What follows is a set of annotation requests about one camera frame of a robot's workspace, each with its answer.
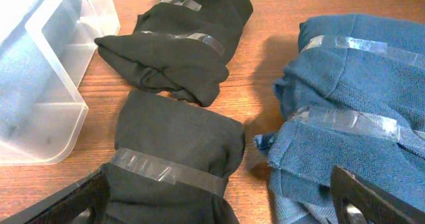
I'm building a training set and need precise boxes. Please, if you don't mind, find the clear plastic storage bin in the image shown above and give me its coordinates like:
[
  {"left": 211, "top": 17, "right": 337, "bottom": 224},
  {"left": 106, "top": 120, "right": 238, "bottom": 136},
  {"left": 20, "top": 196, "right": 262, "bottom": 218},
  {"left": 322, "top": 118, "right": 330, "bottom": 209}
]
[{"left": 1, "top": 0, "right": 120, "bottom": 166}]

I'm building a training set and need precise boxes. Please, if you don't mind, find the black taped garment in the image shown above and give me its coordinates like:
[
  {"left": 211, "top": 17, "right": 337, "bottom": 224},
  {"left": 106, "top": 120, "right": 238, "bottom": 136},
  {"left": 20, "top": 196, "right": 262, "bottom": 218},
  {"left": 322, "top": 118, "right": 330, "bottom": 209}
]
[
  {"left": 94, "top": 0, "right": 253, "bottom": 107},
  {"left": 101, "top": 90, "right": 245, "bottom": 224}
]

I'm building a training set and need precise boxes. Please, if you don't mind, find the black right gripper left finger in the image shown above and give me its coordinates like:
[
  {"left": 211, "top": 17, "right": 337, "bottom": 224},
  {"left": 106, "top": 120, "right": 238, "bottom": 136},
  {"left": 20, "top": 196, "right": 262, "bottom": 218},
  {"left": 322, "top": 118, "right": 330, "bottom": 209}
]
[{"left": 2, "top": 169, "right": 110, "bottom": 224}]

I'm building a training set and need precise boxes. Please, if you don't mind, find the black taped garment lower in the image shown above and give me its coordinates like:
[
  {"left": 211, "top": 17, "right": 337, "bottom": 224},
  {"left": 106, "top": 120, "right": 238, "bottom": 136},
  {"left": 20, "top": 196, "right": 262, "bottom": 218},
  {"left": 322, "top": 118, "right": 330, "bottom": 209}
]
[{"left": 101, "top": 90, "right": 245, "bottom": 224}]

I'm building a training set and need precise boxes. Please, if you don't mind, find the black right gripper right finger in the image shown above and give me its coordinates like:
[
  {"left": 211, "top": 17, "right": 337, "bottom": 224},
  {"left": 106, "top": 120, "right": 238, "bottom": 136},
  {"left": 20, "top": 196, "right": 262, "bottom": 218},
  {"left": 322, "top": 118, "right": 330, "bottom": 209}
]
[{"left": 330, "top": 166, "right": 424, "bottom": 224}]

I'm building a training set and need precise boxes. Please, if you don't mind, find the black taped garment upper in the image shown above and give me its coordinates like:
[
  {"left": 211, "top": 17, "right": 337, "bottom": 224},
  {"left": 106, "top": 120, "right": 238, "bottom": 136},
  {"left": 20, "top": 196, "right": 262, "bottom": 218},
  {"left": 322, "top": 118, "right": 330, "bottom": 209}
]
[{"left": 94, "top": 0, "right": 253, "bottom": 107}]

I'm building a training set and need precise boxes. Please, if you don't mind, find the blue taped garment bundle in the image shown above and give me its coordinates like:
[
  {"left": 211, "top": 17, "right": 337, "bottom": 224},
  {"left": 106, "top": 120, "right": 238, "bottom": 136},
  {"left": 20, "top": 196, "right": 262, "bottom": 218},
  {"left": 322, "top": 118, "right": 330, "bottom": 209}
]
[{"left": 254, "top": 14, "right": 424, "bottom": 223}]

